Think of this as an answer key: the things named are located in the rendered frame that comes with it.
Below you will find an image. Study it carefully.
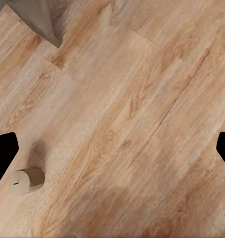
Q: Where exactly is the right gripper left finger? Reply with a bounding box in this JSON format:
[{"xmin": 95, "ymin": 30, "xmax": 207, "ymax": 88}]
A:
[{"xmin": 0, "ymin": 132, "xmax": 19, "ymax": 180}]

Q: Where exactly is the pillar candle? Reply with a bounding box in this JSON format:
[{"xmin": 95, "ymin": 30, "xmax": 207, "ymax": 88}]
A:
[{"xmin": 8, "ymin": 167, "xmax": 45, "ymax": 196}]

